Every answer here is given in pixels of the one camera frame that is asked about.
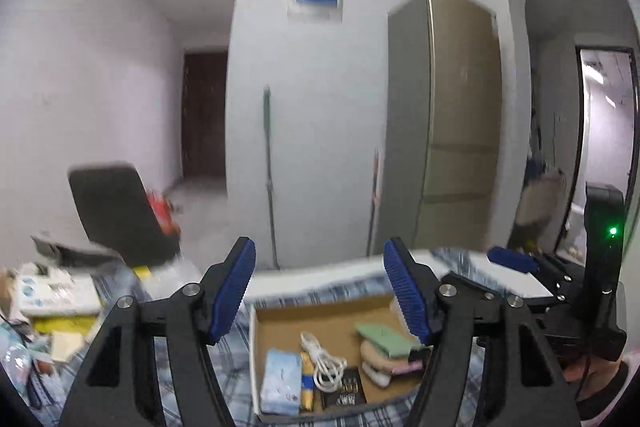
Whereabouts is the green leather pouch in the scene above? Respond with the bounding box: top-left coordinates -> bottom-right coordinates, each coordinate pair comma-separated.
355,323 -> 421,359

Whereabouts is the white tissue pack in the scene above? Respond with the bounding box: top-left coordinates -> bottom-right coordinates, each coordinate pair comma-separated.
15,270 -> 102,317

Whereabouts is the red plastic bag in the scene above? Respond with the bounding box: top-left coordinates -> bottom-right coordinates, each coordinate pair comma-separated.
146,191 -> 181,236

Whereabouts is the gold blue cigarette carton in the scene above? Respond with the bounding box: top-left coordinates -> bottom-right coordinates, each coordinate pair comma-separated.
299,352 -> 314,413

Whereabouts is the dark brown door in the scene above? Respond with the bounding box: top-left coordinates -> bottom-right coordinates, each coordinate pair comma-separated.
181,51 -> 228,179

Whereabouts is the grey bag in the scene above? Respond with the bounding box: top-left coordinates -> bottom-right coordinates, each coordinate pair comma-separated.
30,235 -> 125,270

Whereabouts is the gold refrigerator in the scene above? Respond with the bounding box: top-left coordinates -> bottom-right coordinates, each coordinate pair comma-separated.
373,0 -> 502,254

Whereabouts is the person right hand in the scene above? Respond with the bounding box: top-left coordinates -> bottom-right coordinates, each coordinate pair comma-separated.
563,355 -> 623,401

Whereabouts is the light blue tissue pack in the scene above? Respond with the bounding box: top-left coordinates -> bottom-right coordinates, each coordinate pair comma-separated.
259,349 -> 302,416

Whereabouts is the black chair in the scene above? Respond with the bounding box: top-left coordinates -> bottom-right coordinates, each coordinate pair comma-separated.
67,162 -> 180,268

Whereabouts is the white charging cable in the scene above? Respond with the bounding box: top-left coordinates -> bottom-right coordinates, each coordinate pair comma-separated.
299,330 -> 350,393

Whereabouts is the blue plaid shirt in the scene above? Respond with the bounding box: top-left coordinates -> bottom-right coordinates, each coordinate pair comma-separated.
29,246 -> 501,427

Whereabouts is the black Face box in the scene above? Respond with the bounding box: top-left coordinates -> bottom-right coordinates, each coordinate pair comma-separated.
321,366 -> 367,411

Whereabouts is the cardboard box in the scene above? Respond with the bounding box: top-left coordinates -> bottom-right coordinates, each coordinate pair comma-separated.
250,294 -> 426,425

